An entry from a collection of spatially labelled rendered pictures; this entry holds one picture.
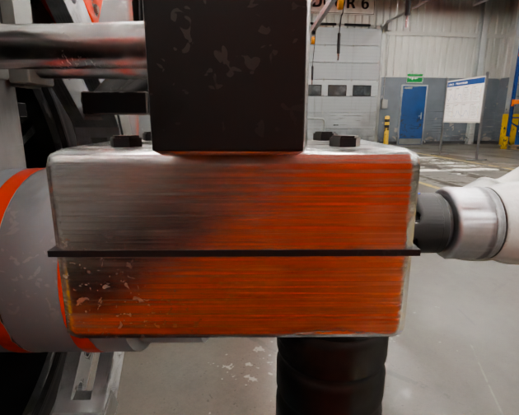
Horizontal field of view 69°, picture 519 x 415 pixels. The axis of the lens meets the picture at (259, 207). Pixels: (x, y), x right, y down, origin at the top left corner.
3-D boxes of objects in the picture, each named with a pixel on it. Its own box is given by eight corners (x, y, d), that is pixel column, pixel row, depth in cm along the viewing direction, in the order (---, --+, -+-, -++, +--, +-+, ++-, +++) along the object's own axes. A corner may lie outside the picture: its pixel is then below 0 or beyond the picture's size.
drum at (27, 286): (14, 298, 38) (-9, 158, 35) (224, 296, 38) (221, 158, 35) (-122, 398, 24) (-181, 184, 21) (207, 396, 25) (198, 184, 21)
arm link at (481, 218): (459, 244, 53) (416, 244, 53) (467, 180, 51) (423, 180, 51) (500, 270, 44) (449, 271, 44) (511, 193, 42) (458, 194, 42)
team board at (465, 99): (430, 154, 1013) (437, 78, 968) (447, 154, 1019) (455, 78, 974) (466, 160, 869) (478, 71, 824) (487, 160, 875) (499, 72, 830)
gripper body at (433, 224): (451, 263, 44) (371, 263, 44) (419, 240, 52) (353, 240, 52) (459, 200, 42) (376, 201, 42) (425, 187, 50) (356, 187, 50)
